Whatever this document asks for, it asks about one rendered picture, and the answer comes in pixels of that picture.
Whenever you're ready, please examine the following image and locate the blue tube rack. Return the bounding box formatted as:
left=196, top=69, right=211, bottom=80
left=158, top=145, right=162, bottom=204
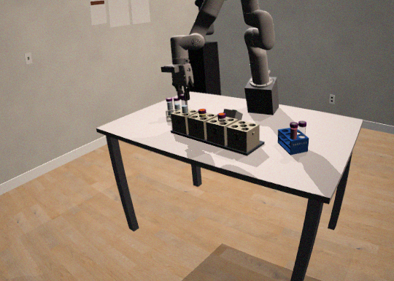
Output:
left=277, top=128, right=309, bottom=155

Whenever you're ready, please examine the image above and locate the beige bucket adapter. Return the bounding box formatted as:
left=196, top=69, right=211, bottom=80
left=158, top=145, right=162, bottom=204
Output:
left=206, top=117, right=238, bottom=146
left=188, top=112, right=217, bottom=140
left=171, top=109, right=198, bottom=135
left=227, top=120, right=260, bottom=153

